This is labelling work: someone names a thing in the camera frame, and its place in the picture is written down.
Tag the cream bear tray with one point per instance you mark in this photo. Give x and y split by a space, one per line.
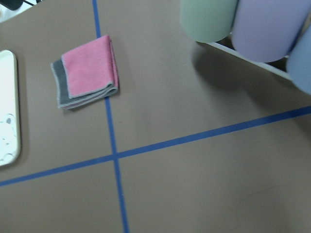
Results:
10 142

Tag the pink folded cloth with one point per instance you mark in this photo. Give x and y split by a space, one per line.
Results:
91 68

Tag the grey folded cloth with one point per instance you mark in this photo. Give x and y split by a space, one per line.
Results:
63 99

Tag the green cup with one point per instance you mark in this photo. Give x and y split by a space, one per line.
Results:
207 21

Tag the purple cup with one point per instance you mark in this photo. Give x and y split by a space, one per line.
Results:
265 30

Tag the blue cup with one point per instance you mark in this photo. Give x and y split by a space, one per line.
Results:
299 63

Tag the white wire cup rack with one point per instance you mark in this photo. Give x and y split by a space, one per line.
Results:
277 67

